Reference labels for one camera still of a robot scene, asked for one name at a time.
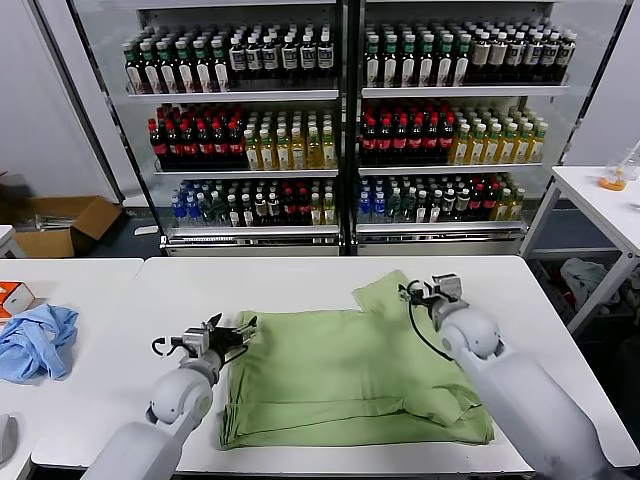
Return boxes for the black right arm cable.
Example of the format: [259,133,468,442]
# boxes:
[406,278,457,364]

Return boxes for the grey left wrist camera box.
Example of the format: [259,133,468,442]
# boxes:
[182,327,211,359]

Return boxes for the drinks display cabinet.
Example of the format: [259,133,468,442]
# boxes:
[349,0,634,258]
[67,0,352,259]

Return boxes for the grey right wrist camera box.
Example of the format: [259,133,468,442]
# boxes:
[430,273,464,302]

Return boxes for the clear cup orange contents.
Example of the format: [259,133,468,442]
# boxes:
[597,164,629,193]

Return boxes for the open cardboard box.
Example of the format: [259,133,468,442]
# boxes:
[13,196,124,259]

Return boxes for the dark bottle white label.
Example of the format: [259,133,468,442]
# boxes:
[556,32,577,84]
[522,33,541,84]
[262,37,281,76]
[246,38,265,77]
[281,37,300,76]
[299,36,318,75]
[505,33,524,84]
[228,39,248,78]
[317,35,335,74]
[540,33,559,84]

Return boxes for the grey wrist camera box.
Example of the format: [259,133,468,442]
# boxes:
[182,327,211,359]
[430,273,464,302]

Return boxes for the small white table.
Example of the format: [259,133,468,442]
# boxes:
[0,225,27,260]

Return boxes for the open glass cabinet door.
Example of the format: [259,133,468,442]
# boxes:
[554,0,640,169]
[30,0,151,209]

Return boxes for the light green shirt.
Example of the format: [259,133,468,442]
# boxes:
[218,269,496,449]

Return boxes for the clear plastic container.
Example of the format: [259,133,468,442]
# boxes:
[619,142,640,182]

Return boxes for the pile of pale clothes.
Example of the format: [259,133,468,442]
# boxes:
[558,258,622,314]

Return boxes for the cola bottle red cap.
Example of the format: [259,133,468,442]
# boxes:
[406,115,424,166]
[165,121,183,170]
[195,122,213,170]
[211,122,229,170]
[227,122,245,170]
[150,120,169,170]
[422,115,440,166]
[360,115,378,166]
[180,122,198,170]
[376,115,393,166]
[438,115,456,166]
[391,115,409,166]

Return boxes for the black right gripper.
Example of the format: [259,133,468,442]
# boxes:
[398,283,444,319]

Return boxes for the metal parts in carton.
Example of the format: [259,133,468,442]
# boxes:
[29,213,76,234]

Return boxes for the dark blurry object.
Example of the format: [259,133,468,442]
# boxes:
[0,173,32,214]

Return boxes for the dark bottle green cap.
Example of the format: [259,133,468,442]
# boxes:
[193,42,212,95]
[157,43,176,96]
[141,43,160,96]
[399,37,418,91]
[211,41,231,95]
[174,42,194,96]
[381,37,400,91]
[453,35,472,89]
[417,36,436,90]
[363,38,382,92]
[124,44,144,97]
[435,36,454,90]

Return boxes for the orange and white box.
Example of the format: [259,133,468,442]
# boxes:
[0,282,37,320]

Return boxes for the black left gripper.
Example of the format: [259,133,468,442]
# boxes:
[202,313,259,359]

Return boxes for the crumpled light blue shirt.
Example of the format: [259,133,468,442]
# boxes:
[0,303,81,385]

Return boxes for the grey rounded object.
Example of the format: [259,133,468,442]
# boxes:
[0,413,20,465]

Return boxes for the white side table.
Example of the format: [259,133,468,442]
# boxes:
[518,165,640,337]

